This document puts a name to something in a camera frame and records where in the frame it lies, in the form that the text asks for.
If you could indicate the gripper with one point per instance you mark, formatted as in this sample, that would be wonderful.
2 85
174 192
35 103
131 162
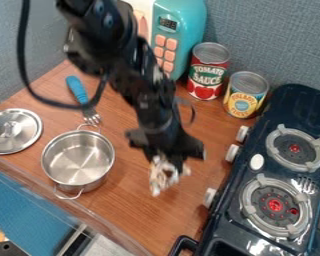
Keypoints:
167 141

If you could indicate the white and grey toy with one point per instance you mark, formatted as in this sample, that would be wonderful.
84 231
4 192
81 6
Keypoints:
160 180

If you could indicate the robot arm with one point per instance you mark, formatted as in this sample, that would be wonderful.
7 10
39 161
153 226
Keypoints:
118 50

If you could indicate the teal toy microwave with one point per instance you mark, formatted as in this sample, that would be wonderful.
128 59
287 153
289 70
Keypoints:
182 30

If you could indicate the dark blue toy stove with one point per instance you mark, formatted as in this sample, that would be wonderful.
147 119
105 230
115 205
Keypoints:
278 173

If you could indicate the red tomato can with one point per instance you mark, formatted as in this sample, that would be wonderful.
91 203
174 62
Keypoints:
208 75

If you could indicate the yellow can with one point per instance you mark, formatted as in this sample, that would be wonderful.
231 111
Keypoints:
245 96

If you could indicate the silver pot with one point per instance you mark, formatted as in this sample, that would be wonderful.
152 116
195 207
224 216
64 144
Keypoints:
78 161

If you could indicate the silver lid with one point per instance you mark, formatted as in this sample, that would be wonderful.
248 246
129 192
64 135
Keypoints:
12 130

